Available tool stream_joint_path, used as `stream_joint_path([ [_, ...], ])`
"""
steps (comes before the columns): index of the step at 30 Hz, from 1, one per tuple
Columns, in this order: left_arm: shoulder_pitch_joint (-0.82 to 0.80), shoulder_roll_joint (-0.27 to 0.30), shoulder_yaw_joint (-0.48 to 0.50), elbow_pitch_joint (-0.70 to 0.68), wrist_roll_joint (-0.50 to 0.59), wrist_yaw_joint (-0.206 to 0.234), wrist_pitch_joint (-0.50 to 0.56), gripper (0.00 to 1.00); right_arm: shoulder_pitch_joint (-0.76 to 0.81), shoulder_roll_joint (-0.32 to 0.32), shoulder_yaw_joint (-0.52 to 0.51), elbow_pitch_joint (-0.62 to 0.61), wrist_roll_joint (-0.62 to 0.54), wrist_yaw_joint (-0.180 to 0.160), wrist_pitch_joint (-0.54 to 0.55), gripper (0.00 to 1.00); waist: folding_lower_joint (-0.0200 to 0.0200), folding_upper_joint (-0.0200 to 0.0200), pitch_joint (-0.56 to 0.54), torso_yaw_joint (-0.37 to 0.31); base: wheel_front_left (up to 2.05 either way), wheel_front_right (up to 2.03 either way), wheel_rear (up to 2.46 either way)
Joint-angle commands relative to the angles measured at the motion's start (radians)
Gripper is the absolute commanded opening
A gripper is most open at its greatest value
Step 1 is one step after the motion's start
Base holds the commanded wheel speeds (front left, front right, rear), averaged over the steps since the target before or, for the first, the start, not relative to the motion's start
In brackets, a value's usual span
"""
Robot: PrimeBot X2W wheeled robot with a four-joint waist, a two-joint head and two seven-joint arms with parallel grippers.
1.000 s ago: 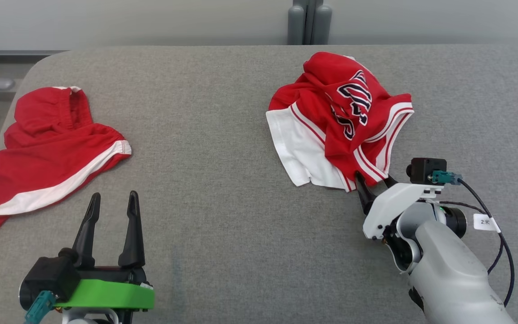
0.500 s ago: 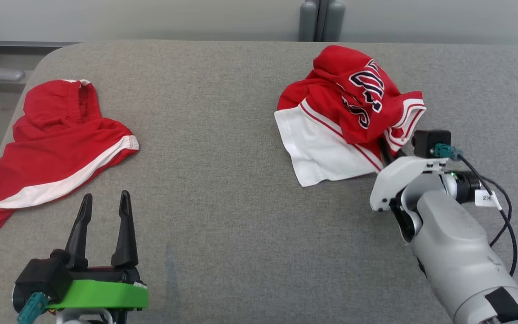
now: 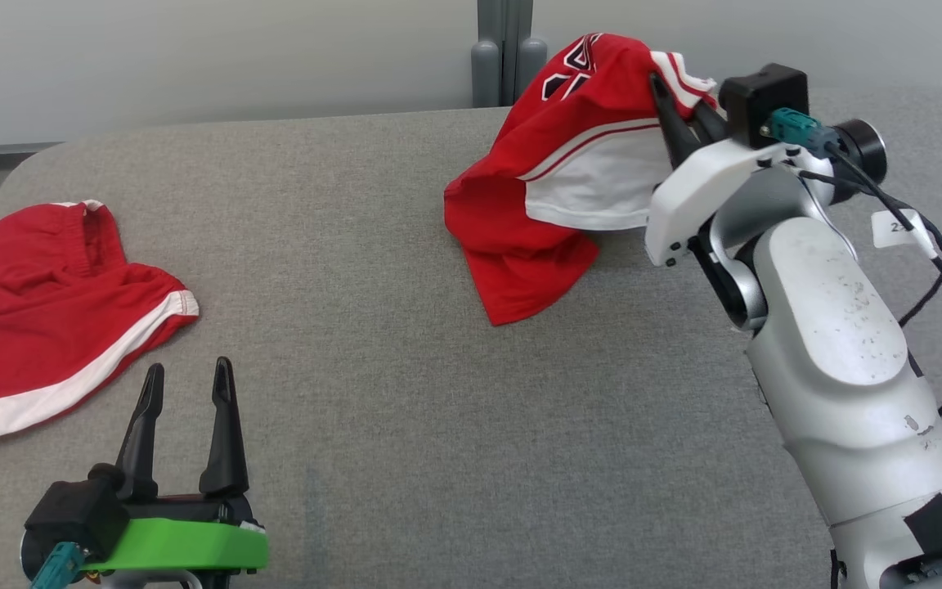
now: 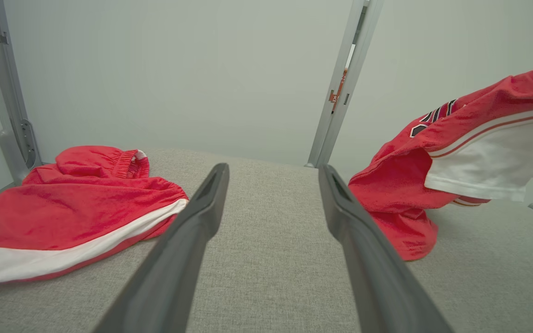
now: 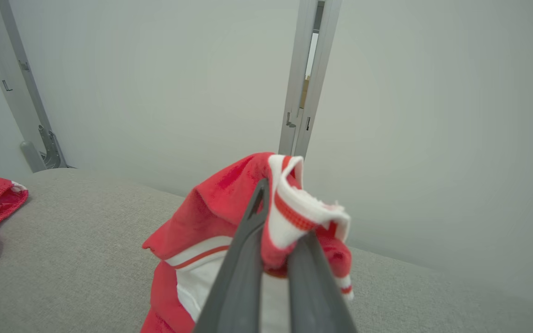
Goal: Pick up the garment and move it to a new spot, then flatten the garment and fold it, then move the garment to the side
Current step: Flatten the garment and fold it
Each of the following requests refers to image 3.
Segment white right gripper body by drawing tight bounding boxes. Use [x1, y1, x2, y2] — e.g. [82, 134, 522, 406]
[644, 137, 807, 268]

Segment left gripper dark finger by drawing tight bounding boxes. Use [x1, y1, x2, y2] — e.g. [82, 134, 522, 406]
[199, 357, 249, 497]
[115, 363, 165, 501]

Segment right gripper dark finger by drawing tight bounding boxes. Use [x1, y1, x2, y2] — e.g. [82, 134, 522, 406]
[692, 102, 729, 146]
[649, 74, 705, 169]

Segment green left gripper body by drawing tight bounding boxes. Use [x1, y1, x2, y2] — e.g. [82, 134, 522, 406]
[83, 495, 269, 589]

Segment red jersey with white stripes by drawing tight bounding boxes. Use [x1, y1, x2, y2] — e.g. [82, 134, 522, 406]
[444, 33, 721, 326]

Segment red shorts with white stripe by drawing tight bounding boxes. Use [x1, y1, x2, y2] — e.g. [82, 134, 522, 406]
[0, 200, 200, 482]

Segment teal right camera connector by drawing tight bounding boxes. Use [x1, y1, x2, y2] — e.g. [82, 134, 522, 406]
[760, 107, 840, 160]

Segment teal camera connector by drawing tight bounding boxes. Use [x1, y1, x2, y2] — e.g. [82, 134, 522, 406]
[760, 107, 840, 160]
[29, 542, 87, 589]

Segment teal left camera connector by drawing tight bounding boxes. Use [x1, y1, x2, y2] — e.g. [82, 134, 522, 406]
[29, 542, 87, 589]

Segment grey metal frame post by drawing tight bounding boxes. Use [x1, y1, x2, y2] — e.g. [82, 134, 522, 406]
[471, 0, 550, 109]

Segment white printed cable label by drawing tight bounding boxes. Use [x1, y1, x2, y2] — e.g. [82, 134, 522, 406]
[872, 209, 938, 261]

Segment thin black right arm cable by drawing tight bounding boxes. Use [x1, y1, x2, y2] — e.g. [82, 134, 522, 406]
[798, 170, 942, 326]

